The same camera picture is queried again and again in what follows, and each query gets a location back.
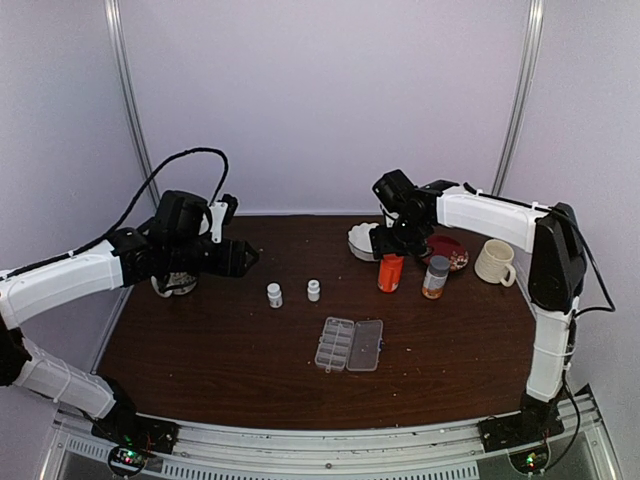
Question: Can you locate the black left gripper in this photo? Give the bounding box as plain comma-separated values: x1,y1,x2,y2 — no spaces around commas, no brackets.
167,236,259,277

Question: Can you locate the white fluted ceramic bowl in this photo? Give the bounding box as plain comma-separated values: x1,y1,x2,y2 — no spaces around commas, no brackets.
347,222,379,262

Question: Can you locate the small white pill bottle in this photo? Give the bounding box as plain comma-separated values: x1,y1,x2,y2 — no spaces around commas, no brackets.
307,279,321,302

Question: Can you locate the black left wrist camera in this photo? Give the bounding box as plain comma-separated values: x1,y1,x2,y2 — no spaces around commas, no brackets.
209,194,238,243

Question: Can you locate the aluminium frame post left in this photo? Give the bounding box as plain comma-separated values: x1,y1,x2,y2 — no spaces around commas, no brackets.
103,0,153,180

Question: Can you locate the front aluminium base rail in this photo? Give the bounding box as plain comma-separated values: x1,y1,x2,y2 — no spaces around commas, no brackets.
39,384,616,480

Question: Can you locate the red floral saucer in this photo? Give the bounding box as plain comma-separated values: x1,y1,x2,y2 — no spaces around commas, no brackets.
423,234,470,273

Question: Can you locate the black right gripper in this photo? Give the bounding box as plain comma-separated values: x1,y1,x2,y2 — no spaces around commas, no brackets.
372,213,429,259

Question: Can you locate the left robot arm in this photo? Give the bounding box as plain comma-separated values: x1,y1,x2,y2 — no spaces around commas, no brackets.
1,190,259,444

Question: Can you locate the black camera cable right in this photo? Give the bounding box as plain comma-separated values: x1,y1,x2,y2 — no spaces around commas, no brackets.
549,207,616,316

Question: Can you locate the black camera cable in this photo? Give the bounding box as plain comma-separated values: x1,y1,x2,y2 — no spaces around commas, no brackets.
549,207,616,316
99,146,231,241

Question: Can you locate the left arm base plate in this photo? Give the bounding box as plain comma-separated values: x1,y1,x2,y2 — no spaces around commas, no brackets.
88,412,179,454

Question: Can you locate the black camera cable left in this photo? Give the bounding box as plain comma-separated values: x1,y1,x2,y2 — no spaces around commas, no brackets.
99,146,231,241

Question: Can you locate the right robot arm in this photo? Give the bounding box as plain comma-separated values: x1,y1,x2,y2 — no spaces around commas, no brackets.
369,169,587,442

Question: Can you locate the aluminium frame post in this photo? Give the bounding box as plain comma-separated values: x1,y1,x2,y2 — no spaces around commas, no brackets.
491,0,545,195
103,0,153,180

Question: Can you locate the clear plastic pill organizer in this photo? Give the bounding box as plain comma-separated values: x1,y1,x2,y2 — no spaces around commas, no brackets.
314,317,384,373

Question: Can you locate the floral mug yellow inside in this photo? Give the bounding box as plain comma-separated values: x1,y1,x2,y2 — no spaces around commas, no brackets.
151,272,198,298

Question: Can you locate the cream ribbed ceramic mug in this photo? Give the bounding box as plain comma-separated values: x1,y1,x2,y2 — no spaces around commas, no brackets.
474,239,516,287

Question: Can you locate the aluminium frame post right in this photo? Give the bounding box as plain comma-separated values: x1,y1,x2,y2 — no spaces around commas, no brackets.
491,0,545,195

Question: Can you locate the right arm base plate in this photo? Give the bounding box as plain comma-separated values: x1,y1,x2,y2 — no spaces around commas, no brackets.
477,413,565,453

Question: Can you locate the orange pill bottle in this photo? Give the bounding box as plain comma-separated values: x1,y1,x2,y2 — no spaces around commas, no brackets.
377,254,404,293

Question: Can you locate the grey capped vitamin bottle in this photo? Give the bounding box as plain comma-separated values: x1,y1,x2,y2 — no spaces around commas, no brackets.
422,255,450,300

